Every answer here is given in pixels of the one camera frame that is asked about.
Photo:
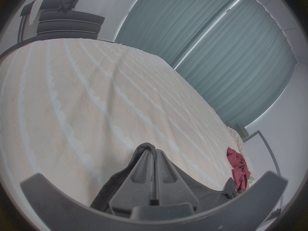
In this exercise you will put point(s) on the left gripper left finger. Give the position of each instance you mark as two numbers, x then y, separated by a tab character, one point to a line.
134	194

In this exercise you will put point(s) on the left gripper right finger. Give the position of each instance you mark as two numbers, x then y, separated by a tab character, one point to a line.
173	194

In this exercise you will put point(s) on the black trousers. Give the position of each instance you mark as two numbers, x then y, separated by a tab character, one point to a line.
115	182

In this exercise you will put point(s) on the bed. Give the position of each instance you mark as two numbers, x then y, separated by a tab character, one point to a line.
72	92

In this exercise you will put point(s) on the red garment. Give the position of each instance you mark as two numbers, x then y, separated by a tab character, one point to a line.
237	162

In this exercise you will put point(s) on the white printed pyjama top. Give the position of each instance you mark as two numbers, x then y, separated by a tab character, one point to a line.
250	180

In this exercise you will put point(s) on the cream pillow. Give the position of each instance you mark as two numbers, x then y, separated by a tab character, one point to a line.
235	135

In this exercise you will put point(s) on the grey bedside table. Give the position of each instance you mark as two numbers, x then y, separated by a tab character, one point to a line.
241	130

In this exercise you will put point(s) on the blue-green curtain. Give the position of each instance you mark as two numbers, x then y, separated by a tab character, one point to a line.
240	68
168	20

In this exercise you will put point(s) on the dark grey chest of drawers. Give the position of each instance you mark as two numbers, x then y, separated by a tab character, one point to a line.
69	25

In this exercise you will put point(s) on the dark grey garment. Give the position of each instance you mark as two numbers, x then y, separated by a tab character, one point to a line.
66	2

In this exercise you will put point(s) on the white cloth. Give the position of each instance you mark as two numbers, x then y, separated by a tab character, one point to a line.
35	11

